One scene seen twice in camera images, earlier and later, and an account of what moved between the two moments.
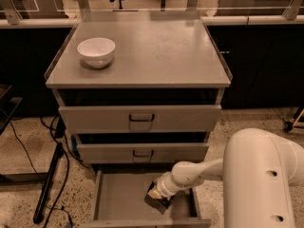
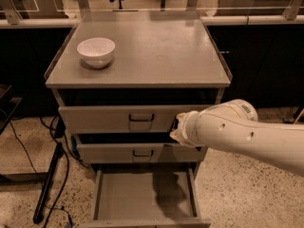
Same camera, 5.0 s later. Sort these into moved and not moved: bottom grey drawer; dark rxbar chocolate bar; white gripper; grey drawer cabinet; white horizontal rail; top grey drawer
Moved: white gripper; dark rxbar chocolate bar
Not moved: white horizontal rail; top grey drawer; bottom grey drawer; grey drawer cabinet
